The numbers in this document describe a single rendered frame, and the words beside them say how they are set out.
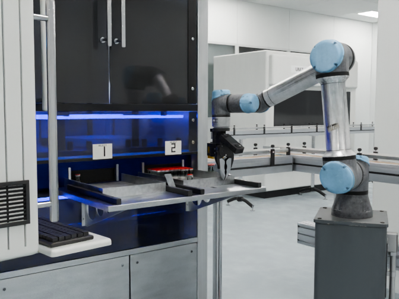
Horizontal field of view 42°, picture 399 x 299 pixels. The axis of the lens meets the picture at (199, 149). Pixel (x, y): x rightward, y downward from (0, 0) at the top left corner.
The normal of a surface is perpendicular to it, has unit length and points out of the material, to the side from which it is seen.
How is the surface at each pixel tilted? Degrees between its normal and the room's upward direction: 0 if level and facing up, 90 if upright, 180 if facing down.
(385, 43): 90
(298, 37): 90
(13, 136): 90
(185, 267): 90
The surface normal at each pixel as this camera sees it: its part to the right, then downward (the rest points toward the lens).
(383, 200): -0.80, 0.04
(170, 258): 0.60, 0.07
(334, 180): -0.54, 0.19
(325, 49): -0.56, -0.07
